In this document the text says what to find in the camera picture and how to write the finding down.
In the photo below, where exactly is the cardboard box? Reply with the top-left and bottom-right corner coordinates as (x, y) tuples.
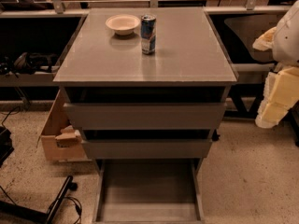
(40, 92), (88, 161)

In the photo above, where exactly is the black chair base leg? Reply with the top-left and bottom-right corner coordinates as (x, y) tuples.
(0, 175), (78, 224)

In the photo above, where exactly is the grey middle drawer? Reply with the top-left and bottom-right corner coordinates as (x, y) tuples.
(82, 130), (212, 159)

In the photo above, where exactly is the black cable on floor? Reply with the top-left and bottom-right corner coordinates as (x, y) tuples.
(46, 196), (83, 224)

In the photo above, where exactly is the grey bottom drawer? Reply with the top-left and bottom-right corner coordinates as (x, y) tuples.
(93, 160), (206, 224)

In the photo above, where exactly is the black box at left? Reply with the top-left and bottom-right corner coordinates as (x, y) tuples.
(0, 127), (14, 167)

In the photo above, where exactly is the white bowl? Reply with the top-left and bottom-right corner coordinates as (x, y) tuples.
(106, 14), (140, 35)

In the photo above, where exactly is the blue energy drink can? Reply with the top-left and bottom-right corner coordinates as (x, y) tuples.
(140, 14), (156, 54)

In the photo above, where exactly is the grey drawer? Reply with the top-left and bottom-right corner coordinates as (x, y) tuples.
(63, 87), (228, 131)
(93, 160), (206, 224)
(82, 130), (212, 159)

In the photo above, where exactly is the black headset on shelf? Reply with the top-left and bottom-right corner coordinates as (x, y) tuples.
(0, 52), (58, 75)

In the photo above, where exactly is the grey top drawer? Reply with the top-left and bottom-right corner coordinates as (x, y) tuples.
(63, 87), (228, 131)

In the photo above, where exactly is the grey drawer cabinet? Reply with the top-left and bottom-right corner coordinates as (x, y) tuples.
(52, 7), (239, 173)

